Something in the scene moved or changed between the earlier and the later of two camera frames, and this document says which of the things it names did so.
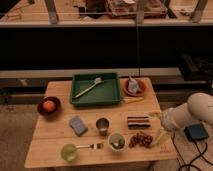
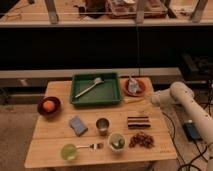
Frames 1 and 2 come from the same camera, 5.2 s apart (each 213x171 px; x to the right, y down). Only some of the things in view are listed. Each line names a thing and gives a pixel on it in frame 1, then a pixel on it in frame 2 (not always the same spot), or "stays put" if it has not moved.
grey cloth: x=132 y=85 stays put
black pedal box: x=195 y=132 stays put
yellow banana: x=132 y=99 stays put
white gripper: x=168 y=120 to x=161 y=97
